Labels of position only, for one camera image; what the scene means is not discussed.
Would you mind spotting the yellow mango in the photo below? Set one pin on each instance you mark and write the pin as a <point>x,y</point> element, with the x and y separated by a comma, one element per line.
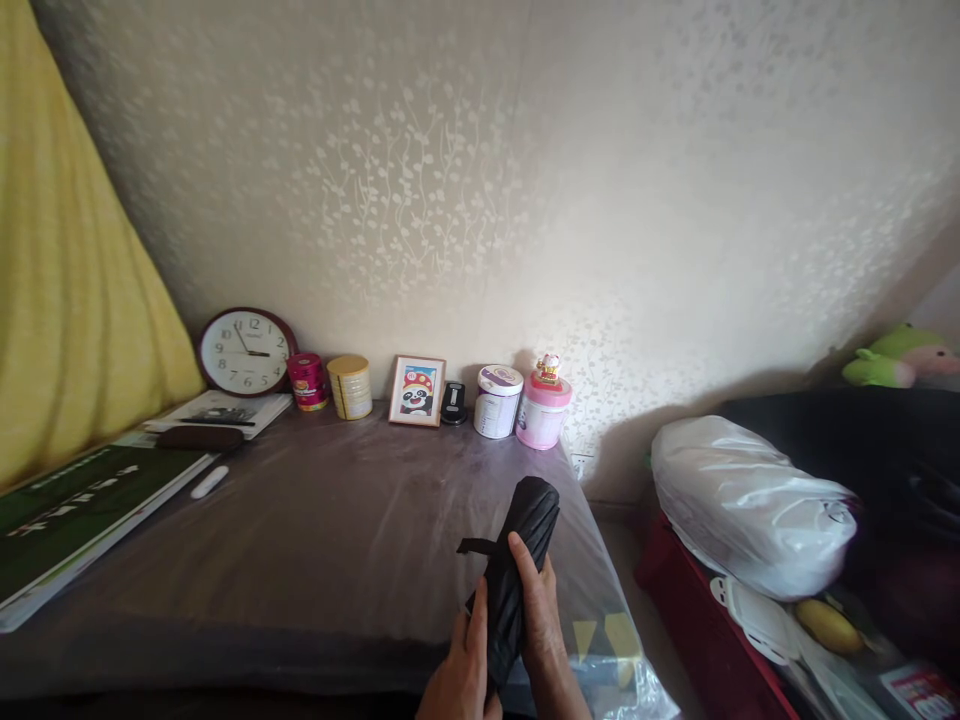
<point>829,626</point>

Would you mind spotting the green and pink plush toy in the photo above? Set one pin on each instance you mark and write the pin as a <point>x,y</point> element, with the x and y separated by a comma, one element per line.
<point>896,360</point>

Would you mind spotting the person's left hand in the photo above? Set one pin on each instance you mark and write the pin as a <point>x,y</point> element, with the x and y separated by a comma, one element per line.
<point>457,667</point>

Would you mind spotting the round brown-rimmed wall clock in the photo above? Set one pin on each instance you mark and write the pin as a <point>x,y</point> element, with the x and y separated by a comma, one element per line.
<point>247,352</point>

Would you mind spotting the person's right thumb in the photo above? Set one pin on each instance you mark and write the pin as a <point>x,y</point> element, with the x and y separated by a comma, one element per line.
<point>523,564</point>

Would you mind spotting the yellow and black box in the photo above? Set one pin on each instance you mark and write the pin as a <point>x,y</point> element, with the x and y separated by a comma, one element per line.
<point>611,645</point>

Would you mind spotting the black bulky bag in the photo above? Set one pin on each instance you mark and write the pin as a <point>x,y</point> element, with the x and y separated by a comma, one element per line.
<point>885,442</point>

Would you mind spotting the dark brown pencil case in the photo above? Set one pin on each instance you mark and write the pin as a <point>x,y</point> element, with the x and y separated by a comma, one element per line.
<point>199,439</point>

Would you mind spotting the person's left thumb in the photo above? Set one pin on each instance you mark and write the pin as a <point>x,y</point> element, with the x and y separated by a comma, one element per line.
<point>481,604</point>

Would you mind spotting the white plastic bag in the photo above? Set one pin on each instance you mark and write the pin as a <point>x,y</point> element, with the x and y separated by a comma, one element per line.
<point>750,510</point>

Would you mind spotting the small white oblong device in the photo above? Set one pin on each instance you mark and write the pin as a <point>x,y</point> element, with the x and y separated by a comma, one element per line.
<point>209,482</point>

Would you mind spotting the white wall socket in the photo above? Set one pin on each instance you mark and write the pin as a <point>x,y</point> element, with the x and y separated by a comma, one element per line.
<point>582,466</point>

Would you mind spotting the red and white packet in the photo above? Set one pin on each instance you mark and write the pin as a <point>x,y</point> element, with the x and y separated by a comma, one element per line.
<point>924,694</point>

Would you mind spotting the black umbrella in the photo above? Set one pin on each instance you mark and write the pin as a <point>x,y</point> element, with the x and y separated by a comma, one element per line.
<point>525,525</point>

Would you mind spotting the large green book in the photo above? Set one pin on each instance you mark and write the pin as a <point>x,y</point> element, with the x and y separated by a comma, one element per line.
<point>82,517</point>

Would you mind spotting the person's right fingers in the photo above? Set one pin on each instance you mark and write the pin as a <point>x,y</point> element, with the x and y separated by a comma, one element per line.
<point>550,579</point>

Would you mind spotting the framed panda picture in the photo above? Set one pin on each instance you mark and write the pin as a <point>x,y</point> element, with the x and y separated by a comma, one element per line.
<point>416,391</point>

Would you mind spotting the black stapler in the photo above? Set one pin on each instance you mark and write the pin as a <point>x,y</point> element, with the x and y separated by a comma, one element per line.
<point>453,403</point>

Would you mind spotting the person's right hand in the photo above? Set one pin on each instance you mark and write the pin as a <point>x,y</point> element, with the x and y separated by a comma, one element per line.
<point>541,630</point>

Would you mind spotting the gold tin can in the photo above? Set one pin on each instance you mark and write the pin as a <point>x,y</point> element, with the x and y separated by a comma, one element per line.
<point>350,388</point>

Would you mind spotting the red crate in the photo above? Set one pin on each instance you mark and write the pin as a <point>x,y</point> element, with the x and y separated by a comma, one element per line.
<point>697,622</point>

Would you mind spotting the lucky cat figurine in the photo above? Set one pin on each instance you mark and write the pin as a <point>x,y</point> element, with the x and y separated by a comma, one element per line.
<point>549,370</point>

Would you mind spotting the white booklet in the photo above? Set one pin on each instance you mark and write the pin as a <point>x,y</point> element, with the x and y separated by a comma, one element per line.
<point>225,409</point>

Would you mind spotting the yellow curtain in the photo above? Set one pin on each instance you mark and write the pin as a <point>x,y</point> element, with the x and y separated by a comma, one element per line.
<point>75,300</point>

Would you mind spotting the white plastic container lid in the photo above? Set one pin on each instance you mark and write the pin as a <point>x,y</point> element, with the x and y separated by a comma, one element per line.
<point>754,619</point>

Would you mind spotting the pink and white can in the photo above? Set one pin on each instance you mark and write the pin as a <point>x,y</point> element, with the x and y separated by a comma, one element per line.
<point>541,416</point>

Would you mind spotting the red tin can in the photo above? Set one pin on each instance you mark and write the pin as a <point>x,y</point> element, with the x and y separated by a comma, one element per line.
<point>308,382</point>

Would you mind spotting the white and purple can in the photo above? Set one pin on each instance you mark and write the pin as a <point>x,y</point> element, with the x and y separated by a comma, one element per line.
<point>497,405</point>

